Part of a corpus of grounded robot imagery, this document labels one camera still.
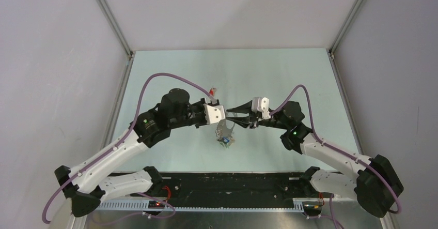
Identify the left aluminium frame post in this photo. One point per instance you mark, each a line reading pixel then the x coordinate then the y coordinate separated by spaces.
pixel 114 25

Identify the right aluminium frame post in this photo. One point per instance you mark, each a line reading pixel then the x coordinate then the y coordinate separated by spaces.
pixel 345 27

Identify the left electronics board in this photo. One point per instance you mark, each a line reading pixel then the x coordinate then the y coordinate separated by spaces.
pixel 156 205

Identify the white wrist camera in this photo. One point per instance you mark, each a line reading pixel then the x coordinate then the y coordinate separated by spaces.
pixel 214 113
pixel 260 106

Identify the aluminium frame post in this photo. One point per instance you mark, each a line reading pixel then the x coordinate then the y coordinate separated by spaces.
pixel 345 27
pixel 114 25

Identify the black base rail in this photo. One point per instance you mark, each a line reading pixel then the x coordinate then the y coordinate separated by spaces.
pixel 235 190

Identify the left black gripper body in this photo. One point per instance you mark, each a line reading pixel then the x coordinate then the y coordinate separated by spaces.
pixel 193 114

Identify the red tagged key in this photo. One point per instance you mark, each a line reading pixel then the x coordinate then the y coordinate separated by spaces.
pixel 212 91

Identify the right electronics board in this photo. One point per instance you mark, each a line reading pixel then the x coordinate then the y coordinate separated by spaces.
pixel 312 211

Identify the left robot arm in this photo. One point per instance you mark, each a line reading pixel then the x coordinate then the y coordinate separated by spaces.
pixel 91 183

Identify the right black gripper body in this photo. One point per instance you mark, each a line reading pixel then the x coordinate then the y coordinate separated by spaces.
pixel 255 121

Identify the large metal keyring plate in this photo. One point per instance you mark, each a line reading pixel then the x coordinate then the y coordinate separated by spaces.
pixel 222 130

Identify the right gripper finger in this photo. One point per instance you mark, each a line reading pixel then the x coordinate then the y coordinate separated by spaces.
pixel 242 109
pixel 245 122

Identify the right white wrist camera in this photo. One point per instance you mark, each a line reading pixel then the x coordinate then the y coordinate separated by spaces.
pixel 260 106

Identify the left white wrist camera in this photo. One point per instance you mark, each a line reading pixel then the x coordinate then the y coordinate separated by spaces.
pixel 214 113

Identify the electronics board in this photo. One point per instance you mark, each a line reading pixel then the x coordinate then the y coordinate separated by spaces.
pixel 312 211
pixel 156 205

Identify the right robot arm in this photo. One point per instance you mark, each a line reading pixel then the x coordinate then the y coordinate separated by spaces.
pixel 371 181

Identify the grey cable duct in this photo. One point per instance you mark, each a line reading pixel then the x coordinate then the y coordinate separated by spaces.
pixel 147 205

